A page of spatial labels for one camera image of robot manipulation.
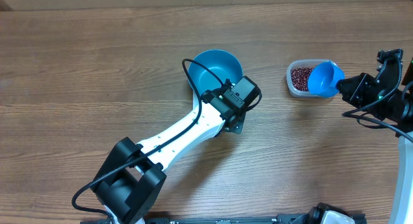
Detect teal metal bowl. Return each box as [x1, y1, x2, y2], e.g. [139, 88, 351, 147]
[188, 49, 244, 95]

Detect blue plastic measuring scoop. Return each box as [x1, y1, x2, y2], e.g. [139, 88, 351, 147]
[307, 61, 345, 98]

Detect red beans in container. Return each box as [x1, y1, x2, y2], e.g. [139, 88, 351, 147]
[290, 67, 314, 92]

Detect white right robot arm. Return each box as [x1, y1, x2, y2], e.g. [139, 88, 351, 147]
[336, 49, 412, 223]

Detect clear plastic container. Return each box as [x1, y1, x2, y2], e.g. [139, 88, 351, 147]
[286, 59, 328, 98]

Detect white digital kitchen scale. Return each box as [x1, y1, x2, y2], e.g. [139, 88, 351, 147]
[192, 90, 199, 109]

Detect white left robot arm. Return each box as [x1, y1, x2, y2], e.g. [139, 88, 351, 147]
[91, 76, 262, 223]

